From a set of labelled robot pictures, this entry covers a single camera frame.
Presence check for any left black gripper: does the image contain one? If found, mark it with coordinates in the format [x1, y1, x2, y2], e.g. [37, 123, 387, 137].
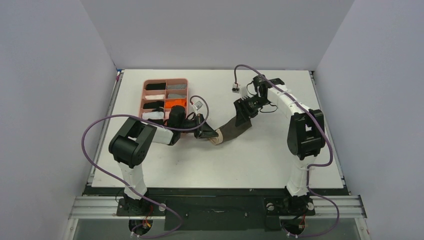
[178, 113, 219, 139]

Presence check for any olive underwear beige waistband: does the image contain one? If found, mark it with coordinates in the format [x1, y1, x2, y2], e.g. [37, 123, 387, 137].
[208, 116, 252, 145]

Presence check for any pink divided organizer tray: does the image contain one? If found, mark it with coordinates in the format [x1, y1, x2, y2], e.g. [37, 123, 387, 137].
[138, 78, 189, 125]

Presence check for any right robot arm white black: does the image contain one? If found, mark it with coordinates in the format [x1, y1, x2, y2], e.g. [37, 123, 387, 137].
[233, 75, 326, 216]

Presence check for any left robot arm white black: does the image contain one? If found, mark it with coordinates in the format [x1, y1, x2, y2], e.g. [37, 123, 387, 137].
[108, 105, 219, 215]

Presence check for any orange rolled underwear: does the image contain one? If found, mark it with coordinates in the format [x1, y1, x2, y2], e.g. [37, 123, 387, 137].
[164, 98, 187, 109]

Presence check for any white rolled underwear lower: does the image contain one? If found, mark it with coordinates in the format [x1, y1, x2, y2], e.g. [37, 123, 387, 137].
[141, 111, 165, 120]

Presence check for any white rolled underwear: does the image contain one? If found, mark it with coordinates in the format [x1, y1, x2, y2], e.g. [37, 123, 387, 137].
[144, 94, 165, 100]
[141, 111, 165, 120]

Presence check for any grey striped rolled underwear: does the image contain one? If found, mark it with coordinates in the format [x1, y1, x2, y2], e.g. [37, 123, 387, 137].
[166, 83, 187, 90]

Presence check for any black rolled underwear middle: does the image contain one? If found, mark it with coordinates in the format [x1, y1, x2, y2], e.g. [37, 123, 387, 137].
[142, 100, 165, 110]

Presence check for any black rolled underwear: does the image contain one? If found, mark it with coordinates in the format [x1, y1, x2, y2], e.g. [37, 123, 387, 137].
[142, 100, 165, 110]
[145, 82, 166, 91]

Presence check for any white rolled underwear upper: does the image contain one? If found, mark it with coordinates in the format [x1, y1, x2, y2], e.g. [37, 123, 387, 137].
[144, 94, 165, 100]

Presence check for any black rolled underwear top left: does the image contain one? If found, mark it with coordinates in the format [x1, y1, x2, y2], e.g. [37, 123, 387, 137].
[145, 82, 166, 91]

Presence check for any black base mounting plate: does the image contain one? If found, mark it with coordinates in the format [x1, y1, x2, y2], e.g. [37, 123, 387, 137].
[100, 188, 348, 235]

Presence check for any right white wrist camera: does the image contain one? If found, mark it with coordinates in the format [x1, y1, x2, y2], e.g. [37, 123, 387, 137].
[231, 83, 250, 99]

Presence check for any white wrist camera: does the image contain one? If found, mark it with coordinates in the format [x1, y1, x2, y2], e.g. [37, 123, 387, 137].
[191, 101, 203, 112]
[231, 83, 250, 99]

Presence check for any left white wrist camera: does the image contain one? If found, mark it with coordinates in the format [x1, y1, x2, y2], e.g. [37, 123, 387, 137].
[191, 101, 203, 112]

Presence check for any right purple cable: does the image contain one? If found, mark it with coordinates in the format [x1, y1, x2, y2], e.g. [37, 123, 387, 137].
[233, 64, 341, 239]

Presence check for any purple cable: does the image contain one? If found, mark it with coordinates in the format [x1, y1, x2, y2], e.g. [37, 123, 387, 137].
[233, 64, 341, 239]
[81, 95, 210, 240]

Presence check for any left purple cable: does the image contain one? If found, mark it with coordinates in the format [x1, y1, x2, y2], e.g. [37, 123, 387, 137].
[81, 95, 210, 240]

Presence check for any aluminium frame rail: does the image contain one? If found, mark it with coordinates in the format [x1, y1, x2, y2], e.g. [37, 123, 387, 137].
[62, 195, 371, 240]

